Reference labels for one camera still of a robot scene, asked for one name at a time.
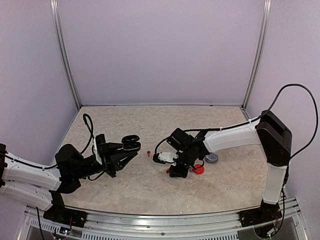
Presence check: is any aluminium corner post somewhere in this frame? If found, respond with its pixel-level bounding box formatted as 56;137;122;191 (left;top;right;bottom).
242;0;272;110
49;0;82;111

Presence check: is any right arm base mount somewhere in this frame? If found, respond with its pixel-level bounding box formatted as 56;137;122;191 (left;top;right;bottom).
239;200;284;240

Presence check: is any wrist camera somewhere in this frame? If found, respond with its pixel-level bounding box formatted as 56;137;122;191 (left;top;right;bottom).
152;128;195;164
93;133;106;165

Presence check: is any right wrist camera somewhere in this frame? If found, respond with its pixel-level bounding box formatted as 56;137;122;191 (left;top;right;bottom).
152;128;195;164

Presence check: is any left aluminium corner post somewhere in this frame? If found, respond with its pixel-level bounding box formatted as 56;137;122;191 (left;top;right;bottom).
49;0;82;111

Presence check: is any black earbud charging case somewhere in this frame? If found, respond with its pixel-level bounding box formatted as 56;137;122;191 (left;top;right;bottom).
121;134;141;151

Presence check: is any red round case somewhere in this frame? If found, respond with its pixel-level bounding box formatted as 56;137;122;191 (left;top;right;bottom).
193;164;205;175

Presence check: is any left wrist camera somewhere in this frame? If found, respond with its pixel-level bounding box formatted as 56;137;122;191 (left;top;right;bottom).
93;133;106;165

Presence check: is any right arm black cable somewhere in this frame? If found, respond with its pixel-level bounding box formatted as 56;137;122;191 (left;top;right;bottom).
154;83;320;218

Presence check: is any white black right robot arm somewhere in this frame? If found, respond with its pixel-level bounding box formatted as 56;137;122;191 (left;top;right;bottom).
167;110;292;222

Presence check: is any grey oval charging case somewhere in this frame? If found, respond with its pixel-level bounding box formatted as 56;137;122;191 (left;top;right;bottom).
204;153;219;164

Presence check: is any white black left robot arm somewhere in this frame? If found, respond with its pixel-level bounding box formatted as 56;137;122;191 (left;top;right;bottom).
0;141;141;223

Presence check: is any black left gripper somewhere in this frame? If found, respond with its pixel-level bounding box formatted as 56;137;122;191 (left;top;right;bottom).
73;142;137;179

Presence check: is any right aluminium corner post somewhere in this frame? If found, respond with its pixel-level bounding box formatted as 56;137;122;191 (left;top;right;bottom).
242;0;272;110

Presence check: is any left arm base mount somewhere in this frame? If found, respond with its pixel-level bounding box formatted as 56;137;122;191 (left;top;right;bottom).
43;190;88;228

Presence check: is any front aluminium rail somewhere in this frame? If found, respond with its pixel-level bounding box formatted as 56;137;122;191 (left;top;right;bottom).
18;197;308;240

